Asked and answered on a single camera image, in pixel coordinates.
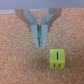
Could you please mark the yellow block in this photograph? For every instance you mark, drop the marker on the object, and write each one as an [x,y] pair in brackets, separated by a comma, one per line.
[56,59]

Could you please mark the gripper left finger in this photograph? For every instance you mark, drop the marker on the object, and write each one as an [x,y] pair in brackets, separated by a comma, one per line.
[33,23]

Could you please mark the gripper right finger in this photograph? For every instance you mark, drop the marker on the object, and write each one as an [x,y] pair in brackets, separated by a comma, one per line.
[46,23]

